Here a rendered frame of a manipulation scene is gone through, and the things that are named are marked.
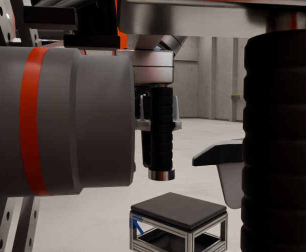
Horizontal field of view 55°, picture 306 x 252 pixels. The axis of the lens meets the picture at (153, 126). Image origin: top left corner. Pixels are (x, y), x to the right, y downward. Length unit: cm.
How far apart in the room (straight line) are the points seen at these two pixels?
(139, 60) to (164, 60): 4
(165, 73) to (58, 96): 25
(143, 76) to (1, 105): 25
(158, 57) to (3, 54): 24
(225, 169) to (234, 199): 3
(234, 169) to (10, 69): 20
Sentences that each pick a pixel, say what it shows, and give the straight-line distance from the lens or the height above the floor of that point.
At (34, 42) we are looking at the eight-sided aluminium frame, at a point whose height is 97.
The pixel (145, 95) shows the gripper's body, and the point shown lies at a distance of 55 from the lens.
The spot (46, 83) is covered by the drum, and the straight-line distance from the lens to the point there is 24.
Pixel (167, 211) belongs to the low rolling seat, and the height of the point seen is 34.
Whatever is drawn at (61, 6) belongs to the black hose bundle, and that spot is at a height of 98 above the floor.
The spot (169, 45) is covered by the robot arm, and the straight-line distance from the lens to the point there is 62.
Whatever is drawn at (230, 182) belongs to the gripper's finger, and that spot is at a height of 80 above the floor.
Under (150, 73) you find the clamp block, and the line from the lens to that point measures 44.
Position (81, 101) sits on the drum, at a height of 87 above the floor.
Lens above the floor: 86
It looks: 4 degrees down
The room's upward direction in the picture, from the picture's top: straight up
